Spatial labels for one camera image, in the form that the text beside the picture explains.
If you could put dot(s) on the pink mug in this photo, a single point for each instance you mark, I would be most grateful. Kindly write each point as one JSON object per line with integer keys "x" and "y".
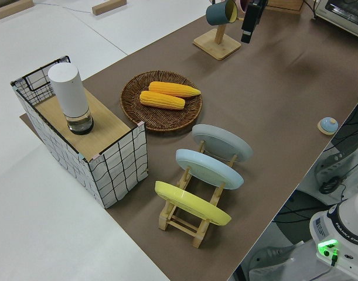
{"x": 243, "y": 4}

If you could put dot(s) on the green plug connector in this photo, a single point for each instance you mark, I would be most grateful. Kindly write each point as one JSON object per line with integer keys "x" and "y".
{"x": 334, "y": 257}

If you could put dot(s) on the short wooden block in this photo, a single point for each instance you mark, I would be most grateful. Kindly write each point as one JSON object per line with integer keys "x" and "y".
{"x": 108, "y": 6}

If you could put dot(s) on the grey plate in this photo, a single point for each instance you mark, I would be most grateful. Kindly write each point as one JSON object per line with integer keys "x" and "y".
{"x": 219, "y": 140}

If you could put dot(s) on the wooden drawer box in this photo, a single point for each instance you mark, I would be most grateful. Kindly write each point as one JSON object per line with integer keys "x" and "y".
{"x": 284, "y": 6}

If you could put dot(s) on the yellow plate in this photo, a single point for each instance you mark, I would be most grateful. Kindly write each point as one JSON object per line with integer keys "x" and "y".
{"x": 190, "y": 202}

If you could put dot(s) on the long wooden block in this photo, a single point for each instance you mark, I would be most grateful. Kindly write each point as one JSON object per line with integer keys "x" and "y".
{"x": 11, "y": 8}

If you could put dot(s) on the light blue plate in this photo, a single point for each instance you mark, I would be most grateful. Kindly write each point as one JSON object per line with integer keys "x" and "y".
{"x": 208, "y": 169}

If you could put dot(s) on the long yellow corn cob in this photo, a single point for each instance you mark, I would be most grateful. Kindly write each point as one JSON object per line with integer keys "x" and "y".
{"x": 173, "y": 87}

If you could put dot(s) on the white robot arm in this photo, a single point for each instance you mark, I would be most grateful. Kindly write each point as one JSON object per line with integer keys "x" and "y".
{"x": 351, "y": 234}

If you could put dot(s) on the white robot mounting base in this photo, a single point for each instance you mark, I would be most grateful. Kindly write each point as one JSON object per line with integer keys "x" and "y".
{"x": 307, "y": 263}

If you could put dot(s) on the white cylindrical bottle clear base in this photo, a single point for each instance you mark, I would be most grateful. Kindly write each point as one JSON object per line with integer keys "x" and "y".
{"x": 70, "y": 93}

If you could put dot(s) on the grey power strip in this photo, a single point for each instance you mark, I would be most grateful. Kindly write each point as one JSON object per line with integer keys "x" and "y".
{"x": 331, "y": 165}

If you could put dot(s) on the brown wicker basket tray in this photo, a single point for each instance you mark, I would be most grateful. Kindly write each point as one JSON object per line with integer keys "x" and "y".
{"x": 155, "y": 117}

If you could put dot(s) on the blue call bell wooden base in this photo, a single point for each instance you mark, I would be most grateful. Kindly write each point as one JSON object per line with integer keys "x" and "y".
{"x": 328, "y": 124}

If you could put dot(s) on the dark teal mug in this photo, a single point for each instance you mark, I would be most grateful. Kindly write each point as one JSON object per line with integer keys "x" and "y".
{"x": 218, "y": 13}

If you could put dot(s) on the short yellow corn cob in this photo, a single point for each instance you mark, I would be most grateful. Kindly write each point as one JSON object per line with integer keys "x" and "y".
{"x": 161, "y": 100}

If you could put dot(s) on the brown table mat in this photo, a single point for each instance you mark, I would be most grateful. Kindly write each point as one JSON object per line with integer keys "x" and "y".
{"x": 255, "y": 102}

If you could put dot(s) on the wooden mug stand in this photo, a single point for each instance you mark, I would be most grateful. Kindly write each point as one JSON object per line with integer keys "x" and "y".
{"x": 216, "y": 47}

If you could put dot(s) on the wooden plate rack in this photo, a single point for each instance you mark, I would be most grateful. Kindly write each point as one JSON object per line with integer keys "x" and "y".
{"x": 199, "y": 237}

